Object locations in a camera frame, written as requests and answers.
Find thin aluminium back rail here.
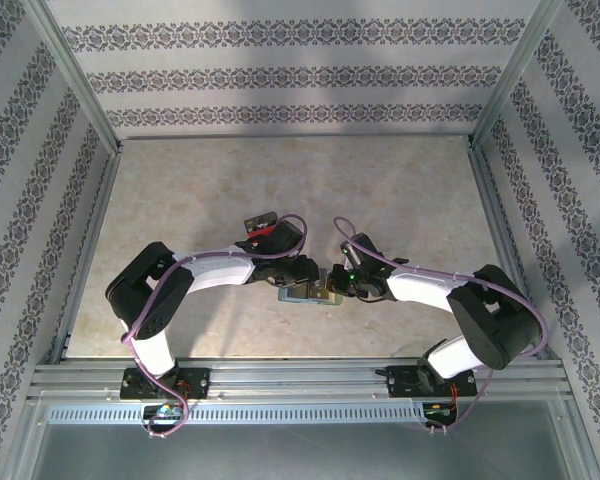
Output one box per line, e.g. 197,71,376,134
115,130,476,142

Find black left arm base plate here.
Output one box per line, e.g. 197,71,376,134
119,367,211,401

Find small electronics board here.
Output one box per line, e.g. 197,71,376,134
142,402,191,427
422,401,462,427

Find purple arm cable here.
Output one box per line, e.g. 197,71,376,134
119,213,310,439
332,215,551,437

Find clear acrylic card stand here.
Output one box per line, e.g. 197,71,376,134
242,210,284,244

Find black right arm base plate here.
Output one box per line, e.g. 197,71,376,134
387,364,479,399

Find aluminium side rail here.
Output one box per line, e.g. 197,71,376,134
467,139,564,362
47,142,126,365

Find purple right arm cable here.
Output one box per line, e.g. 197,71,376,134
332,215,551,437

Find aluminium frame post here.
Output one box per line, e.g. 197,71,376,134
22,0,126,154
469,0,581,151

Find slotted grey cable tray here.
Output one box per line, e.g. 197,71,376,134
44,402,461,426

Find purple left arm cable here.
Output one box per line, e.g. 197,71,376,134
119,213,310,439

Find aluminium frame rail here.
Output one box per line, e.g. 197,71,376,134
27,357,574,401

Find grey metal panel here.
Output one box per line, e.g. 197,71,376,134
9,422,596,480

